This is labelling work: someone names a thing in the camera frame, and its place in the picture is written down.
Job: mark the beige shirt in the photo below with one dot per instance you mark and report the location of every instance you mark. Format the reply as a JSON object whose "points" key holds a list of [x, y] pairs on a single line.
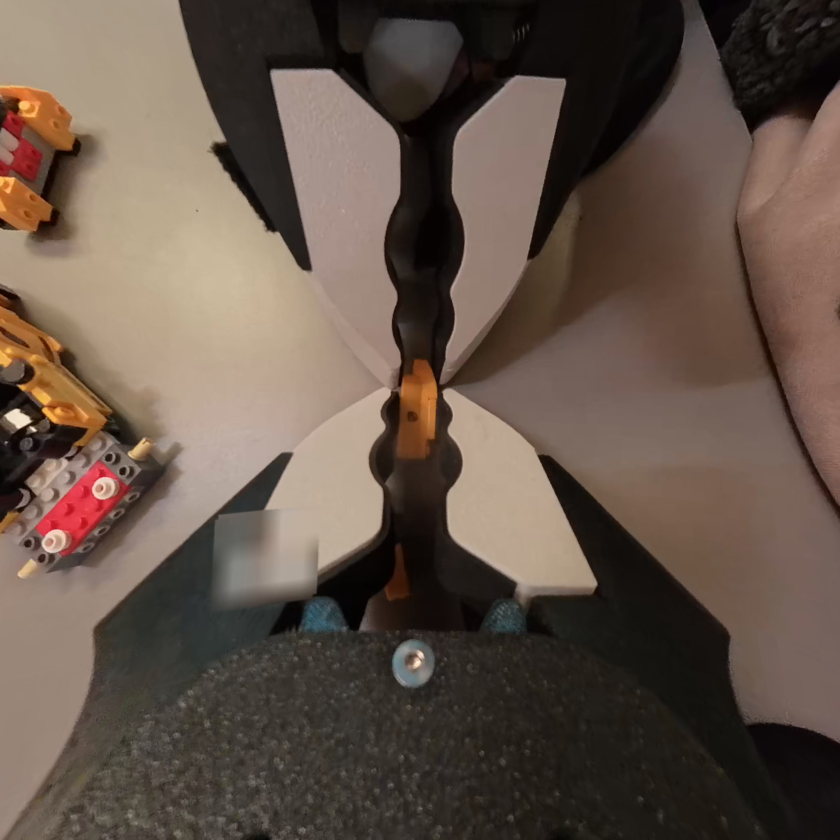
{"points": [[794, 295]]}

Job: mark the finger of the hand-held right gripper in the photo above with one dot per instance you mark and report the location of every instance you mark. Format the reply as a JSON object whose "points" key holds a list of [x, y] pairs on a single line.
{"points": [[505, 197], [334, 197]]}

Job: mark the yellow lego car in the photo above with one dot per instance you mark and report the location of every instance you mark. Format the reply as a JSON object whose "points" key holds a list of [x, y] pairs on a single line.
{"points": [[65, 472]]}

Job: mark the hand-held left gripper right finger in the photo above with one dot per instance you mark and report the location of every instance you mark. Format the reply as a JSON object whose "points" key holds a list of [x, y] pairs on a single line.
{"points": [[512, 518]]}

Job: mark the orange white red lego subassembly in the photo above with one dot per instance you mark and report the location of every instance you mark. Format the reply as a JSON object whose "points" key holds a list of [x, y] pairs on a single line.
{"points": [[417, 407]]}

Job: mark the black orange lego bumper assembly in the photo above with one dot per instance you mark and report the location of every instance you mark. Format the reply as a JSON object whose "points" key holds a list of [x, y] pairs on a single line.
{"points": [[33, 151]]}

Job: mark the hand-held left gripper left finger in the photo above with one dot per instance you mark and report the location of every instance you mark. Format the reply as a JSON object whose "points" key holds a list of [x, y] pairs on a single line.
{"points": [[341, 472]]}

